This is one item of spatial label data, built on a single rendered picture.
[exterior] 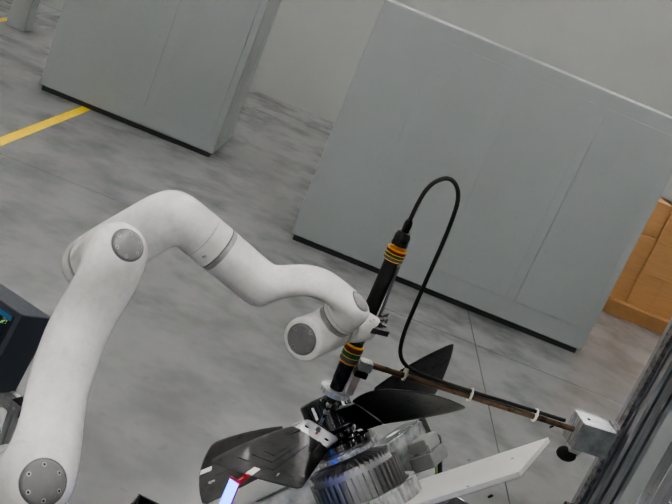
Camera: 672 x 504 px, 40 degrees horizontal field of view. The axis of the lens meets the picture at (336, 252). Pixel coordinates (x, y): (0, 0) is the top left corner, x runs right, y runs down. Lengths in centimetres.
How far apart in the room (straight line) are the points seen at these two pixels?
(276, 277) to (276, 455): 47
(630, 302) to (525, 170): 300
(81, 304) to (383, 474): 90
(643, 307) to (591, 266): 244
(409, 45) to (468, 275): 191
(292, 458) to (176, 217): 64
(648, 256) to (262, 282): 845
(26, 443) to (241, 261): 50
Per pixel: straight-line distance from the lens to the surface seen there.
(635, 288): 1009
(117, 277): 155
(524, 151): 751
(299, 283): 173
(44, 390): 154
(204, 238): 169
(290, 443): 209
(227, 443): 238
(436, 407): 206
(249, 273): 172
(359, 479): 217
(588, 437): 229
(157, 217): 167
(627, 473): 239
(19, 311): 209
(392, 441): 240
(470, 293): 776
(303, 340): 176
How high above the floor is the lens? 216
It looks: 16 degrees down
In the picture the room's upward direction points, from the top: 23 degrees clockwise
